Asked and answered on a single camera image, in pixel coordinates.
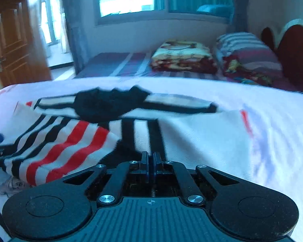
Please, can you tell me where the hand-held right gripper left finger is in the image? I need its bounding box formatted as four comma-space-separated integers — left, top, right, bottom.
62, 151, 152, 206

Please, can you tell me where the purple striped quilt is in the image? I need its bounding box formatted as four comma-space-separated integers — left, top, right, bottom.
74, 52, 293, 89

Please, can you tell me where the wooden door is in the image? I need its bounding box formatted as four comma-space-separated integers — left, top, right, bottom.
0, 0, 52, 87

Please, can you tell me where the white sheer curtain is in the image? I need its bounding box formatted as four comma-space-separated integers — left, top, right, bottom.
61, 13, 70, 53

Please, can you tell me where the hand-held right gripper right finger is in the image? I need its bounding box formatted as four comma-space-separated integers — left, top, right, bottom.
153, 152, 240, 205

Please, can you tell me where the folded printed blanket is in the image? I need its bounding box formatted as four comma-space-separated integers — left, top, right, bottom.
151, 40, 217, 74

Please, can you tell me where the striped pillow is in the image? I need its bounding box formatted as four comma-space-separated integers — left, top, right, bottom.
215, 32, 283, 78

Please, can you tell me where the bed with white floral sheet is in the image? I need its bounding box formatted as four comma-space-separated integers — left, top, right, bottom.
0, 77, 303, 242

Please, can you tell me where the red heart-shaped headboard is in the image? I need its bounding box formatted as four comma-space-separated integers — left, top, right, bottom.
261, 19, 303, 94

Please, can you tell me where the grey curtain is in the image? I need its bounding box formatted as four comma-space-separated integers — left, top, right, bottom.
63, 0, 101, 73
230, 0, 254, 33

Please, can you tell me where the red printed blanket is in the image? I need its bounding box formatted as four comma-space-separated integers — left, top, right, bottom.
222, 59, 274, 86

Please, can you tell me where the black white red striped garment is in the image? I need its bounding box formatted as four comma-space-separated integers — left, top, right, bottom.
0, 86, 253, 186

